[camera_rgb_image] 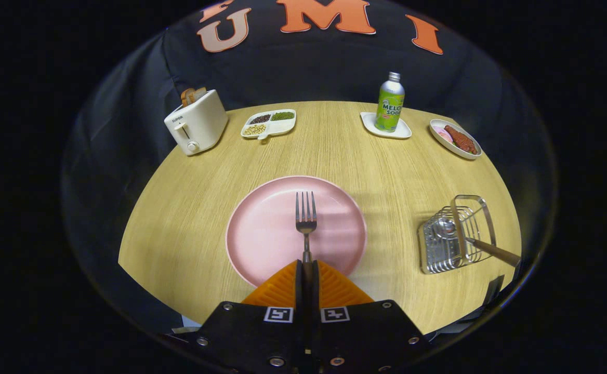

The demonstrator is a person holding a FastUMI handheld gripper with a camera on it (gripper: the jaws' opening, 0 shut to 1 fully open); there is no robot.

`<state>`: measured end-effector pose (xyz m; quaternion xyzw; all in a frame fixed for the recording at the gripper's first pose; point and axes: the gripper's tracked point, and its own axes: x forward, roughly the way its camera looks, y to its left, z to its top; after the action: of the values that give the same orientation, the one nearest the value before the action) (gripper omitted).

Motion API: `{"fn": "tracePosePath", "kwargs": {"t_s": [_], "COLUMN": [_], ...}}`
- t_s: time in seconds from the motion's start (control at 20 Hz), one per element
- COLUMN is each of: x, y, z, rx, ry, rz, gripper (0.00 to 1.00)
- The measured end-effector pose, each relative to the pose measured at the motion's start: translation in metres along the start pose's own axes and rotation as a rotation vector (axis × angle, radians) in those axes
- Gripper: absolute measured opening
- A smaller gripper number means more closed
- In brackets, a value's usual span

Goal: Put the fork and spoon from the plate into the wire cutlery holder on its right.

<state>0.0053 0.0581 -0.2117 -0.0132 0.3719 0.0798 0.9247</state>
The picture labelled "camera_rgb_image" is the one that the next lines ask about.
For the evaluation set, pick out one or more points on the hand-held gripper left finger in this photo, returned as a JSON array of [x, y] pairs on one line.
[[299, 296]]

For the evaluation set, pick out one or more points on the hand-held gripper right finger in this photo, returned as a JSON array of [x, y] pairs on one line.
[[316, 298]]

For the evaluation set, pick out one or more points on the pink round plate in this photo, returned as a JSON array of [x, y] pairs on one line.
[[262, 234]]

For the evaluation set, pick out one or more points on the white divided snack dish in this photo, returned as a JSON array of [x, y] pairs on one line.
[[282, 127]]

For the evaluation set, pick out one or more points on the yellow beans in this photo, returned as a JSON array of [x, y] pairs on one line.
[[254, 130]]

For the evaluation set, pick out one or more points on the green beans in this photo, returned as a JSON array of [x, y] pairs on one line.
[[282, 116]]

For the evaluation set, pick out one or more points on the dark brown beans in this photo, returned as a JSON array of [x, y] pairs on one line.
[[260, 119]]

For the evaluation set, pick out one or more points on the white square coaster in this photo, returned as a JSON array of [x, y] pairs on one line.
[[368, 122]]

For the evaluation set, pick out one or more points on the cream white toaster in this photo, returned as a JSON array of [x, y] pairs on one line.
[[199, 124]]

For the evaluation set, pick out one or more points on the green soda bottle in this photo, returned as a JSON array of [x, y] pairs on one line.
[[389, 111]]

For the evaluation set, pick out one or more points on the white oval food plate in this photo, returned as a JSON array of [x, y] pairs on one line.
[[451, 148]]

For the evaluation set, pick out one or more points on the pink sliced food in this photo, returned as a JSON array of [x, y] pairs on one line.
[[445, 135]]

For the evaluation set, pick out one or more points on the red fried meat piece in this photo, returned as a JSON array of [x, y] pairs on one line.
[[462, 139]]

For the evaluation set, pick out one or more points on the brown toast slice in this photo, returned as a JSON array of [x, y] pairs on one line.
[[186, 97], [200, 93]]

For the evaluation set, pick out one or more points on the black backdrop cloth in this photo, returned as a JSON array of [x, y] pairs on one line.
[[308, 67]]

